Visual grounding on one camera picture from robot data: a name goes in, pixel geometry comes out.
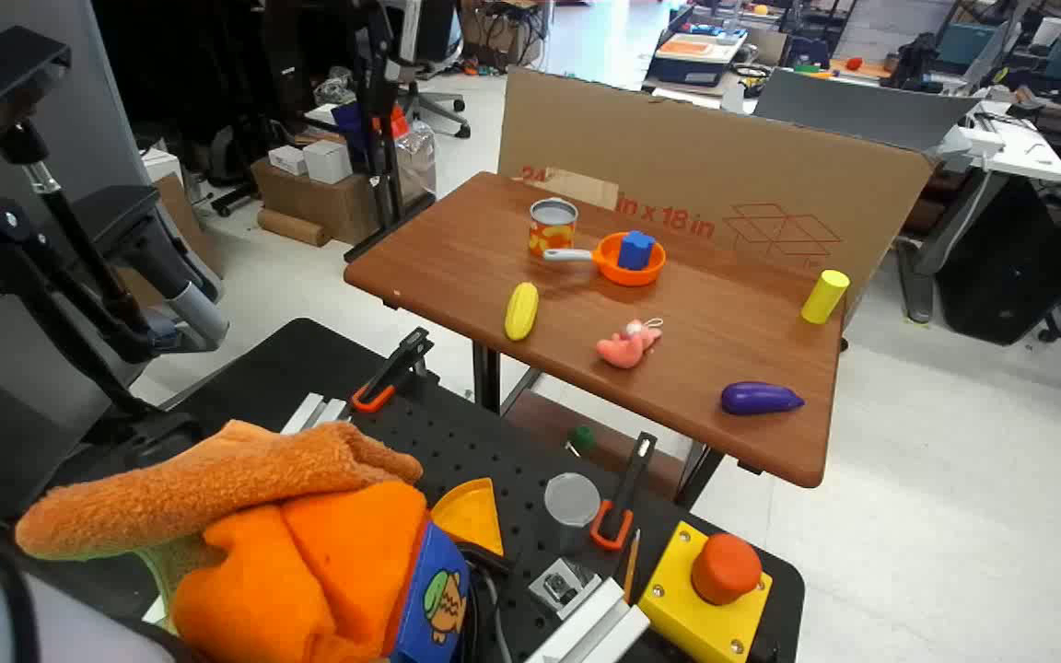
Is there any wooden table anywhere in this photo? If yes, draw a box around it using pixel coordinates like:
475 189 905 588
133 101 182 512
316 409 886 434
343 175 839 488

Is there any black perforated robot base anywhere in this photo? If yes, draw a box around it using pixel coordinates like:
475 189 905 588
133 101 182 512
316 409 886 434
11 316 807 663

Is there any pink toy shoe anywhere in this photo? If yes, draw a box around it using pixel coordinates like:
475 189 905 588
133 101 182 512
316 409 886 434
597 316 662 367

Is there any yellow box red button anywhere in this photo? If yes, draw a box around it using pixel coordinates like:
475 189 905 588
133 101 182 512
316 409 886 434
639 523 775 663

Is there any black orange clamp right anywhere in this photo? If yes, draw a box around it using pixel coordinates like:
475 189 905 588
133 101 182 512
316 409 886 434
590 432 656 554

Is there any yellow triangular toy slice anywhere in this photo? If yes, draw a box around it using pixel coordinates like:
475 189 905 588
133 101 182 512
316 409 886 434
430 479 505 558

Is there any brown cardboard backboard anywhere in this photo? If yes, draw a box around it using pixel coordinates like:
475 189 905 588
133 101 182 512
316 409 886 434
498 71 932 312

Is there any black orange clamp left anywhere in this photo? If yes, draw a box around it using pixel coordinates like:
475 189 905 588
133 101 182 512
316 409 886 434
351 327 430 416

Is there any orange fluffy cloth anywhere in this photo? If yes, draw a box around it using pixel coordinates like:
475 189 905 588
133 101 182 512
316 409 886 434
15 421 440 663

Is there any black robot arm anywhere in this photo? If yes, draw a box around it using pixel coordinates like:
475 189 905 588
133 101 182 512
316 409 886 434
0 26 227 456

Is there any yellow cylinder block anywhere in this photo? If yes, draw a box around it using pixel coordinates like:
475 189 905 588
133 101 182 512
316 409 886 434
798 268 852 324

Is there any grey round disc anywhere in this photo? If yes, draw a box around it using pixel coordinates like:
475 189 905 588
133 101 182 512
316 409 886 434
543 473 602 527

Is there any orange labelled tin can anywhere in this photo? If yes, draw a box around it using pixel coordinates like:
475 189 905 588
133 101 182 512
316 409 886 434
527 194 577 257

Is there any black orange clamp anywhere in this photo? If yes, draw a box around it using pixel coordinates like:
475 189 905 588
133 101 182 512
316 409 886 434
351 327 430 416
590 432 656 554

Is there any blue cup in pan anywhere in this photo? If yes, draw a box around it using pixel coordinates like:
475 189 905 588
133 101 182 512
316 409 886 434
619 234 656 268

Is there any purple toy eggplant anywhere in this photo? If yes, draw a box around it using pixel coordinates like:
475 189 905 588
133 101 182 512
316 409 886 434
720 382 803 416

